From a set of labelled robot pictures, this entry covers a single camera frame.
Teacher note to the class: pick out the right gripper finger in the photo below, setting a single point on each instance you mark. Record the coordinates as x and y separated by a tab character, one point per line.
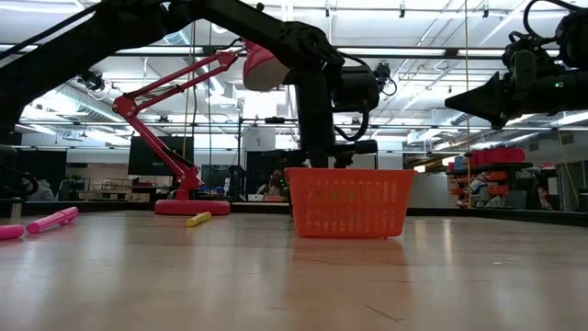
482	101

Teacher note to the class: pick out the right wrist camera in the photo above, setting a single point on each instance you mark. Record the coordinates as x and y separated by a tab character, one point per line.
524	69

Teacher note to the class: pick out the yellow highlighter marker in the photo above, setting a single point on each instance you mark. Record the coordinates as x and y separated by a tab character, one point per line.
198	219

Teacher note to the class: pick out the person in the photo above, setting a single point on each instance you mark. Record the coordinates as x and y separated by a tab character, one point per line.
275	184

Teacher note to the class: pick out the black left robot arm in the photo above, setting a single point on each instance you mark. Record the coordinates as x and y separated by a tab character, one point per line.
252	27

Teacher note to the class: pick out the orange plastic basket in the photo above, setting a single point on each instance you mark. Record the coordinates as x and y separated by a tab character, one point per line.
349	174

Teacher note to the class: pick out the red desk lamp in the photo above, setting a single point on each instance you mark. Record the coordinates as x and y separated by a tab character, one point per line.
193	208

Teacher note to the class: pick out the black background monitor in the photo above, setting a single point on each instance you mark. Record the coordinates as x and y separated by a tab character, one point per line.
140	163

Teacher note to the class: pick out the pink highlighter marker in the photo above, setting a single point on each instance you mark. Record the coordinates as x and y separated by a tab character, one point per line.
10	232
50	221

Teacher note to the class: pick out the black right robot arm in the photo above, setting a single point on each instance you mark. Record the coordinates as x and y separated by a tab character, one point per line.
574	87

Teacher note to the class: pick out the black ceiling-mounted camera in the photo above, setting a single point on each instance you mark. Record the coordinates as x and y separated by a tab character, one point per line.
383	71

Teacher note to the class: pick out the shelf with red bins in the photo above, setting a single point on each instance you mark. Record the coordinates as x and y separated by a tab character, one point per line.
498	156

